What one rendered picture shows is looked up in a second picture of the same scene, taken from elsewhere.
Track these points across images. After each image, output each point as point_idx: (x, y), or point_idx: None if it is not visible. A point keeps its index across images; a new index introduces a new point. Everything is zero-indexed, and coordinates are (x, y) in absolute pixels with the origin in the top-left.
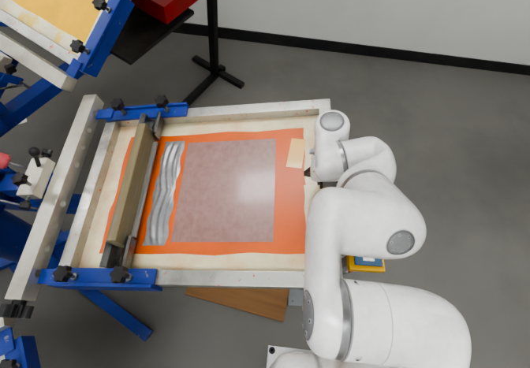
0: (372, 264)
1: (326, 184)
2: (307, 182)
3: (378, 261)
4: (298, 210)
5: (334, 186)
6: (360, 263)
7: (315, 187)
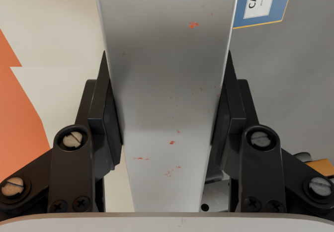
0: (261, 21)
1: (146, 150)
2: (26, 51)
3: (277, 12)
4: (30, 159)
5: (195, 157)
6: (236, 25)
7: (84, 79)
